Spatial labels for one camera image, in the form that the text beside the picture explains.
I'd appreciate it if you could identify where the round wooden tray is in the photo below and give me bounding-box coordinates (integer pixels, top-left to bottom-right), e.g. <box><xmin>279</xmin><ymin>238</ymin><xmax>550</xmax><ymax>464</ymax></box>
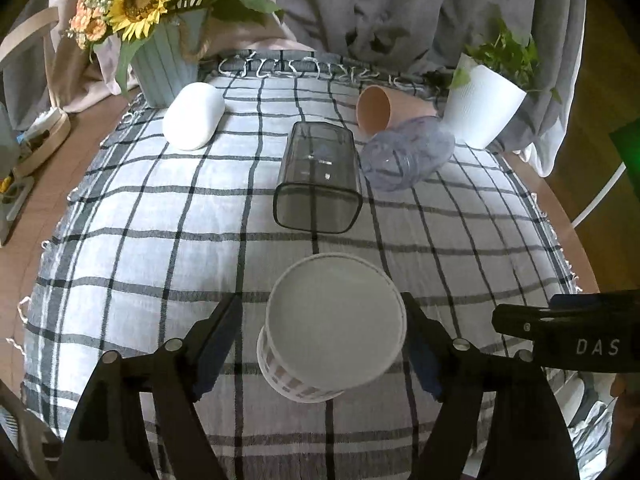
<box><xmin>14</xmin><ymin>108</ymin><xmax>72</xmax><ymax>177</ymax></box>

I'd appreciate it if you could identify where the pink plastic cup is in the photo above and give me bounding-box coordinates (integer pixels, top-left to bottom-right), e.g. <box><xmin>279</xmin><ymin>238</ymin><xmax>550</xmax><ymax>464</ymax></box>
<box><xmin>356</xmin><ymin>84</ymin><xmax>440</xmax><ymax>137</ymax></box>

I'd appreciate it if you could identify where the smoky transparent square cup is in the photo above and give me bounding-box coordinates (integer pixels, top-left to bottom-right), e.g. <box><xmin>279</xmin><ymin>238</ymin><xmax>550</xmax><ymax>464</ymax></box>
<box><xmin>273</xmin><ymin>121</ymin><xmax>363</xmax><ymax>234</ymax></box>

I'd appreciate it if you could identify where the sunflower bouquet in blue pot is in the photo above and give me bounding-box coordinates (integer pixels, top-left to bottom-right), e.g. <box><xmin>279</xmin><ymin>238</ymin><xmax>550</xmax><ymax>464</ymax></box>
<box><xmin>66</xmin><ymin>0</ymin><xmax>285</xmax><ymax>109</ymax></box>

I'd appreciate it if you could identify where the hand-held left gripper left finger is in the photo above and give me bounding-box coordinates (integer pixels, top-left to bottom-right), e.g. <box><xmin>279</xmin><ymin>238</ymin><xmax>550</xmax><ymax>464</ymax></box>
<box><xmin>56</xmin><ymin>293</ymin><xmax>244</xmax><ymax>480</ymax></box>

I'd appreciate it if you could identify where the white matte cup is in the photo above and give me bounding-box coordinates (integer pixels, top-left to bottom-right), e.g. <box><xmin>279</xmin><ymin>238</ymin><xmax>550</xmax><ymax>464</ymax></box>
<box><xmin>163</xmin><ymin>82</ymin><xmax>225</xmax><ymax>151</ymax></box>

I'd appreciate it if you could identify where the green plant in white pot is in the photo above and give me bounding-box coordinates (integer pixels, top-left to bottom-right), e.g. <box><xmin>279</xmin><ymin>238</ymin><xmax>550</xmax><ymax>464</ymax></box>
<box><xmin>441</xmin><ymin>16</ymin><xmax>563</xmax><ymax>150</ymax></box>

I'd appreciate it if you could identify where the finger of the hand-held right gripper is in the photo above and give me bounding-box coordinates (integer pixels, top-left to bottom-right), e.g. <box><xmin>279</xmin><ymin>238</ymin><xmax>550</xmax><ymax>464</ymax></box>
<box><xmin>491</xmin><ymin>303</ymin><xmax>556</xmax><ymax>350</ymax></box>

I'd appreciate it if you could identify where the checkered grey tablecloth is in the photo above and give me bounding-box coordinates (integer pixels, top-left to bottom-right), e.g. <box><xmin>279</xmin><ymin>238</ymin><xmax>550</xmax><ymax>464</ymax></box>
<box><xmin>5</xmin><ymin>50</ymin><xmax>585</xmax><ymax>480</ymax></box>

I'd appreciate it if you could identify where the grey draped blanket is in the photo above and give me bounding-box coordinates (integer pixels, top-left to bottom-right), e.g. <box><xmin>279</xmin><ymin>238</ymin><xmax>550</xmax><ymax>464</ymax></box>
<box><xmin>270</xmin><ymin>0</ymin><xmax>587</xmax><ymax>177</ymax></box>

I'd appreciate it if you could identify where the white paper cup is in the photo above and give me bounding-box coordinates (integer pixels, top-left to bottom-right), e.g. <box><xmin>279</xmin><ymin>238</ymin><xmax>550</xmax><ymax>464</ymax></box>
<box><xmin>256</xmin><ymin>253</ymin><xmax>407</xmax><ymax>404</ymax></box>

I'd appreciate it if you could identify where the clear purple plastic cup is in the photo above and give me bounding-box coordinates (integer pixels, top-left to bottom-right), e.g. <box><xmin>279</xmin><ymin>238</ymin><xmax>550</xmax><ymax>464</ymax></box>
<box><xmin>361</xmin><ymin>115</ymin><xmax>456</xmax><ymax>191</ymax></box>

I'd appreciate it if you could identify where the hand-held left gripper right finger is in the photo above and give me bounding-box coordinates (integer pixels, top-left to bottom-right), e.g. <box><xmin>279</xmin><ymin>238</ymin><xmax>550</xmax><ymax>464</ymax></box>
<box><xmin>400</xmin><ymin>291</ymin><xmax>584</xmax><ymax>480</ymax></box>

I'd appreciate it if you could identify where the white cable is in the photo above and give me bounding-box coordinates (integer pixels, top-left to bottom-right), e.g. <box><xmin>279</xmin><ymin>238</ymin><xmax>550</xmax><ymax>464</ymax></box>
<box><xmin>570</xmin><ymin>162</ymin><xmax>628</xmax><ymax>227</ymax></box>

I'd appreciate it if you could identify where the white wooden chair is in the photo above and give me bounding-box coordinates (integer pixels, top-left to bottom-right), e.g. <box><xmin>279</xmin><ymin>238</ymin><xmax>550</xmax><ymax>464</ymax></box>
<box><xmin>0</xmin><ymin>6</ymin><xmax>61</xmax><ymax>111</ymax></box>

